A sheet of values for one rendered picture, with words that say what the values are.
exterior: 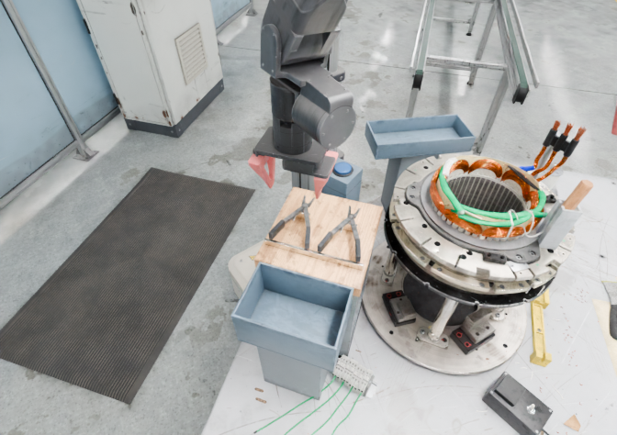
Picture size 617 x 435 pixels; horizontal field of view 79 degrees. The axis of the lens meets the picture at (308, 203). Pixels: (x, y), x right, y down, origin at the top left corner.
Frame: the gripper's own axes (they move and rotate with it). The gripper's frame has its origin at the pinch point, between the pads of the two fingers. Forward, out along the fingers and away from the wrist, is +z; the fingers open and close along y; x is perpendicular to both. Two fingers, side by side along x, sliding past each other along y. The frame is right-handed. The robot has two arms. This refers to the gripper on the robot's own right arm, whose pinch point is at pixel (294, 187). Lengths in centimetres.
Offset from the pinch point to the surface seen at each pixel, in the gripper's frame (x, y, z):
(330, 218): 4.3, 5.5, 10.4
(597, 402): -2, 64, 38
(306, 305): -10.4, 5.5, 18.2
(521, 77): 149, 62, 42
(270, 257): -7.8, -2.0, 10.3
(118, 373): -12, -75, 116
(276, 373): -18.9, 2.3, 32.0
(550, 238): 6.2, 41.9, 4.4
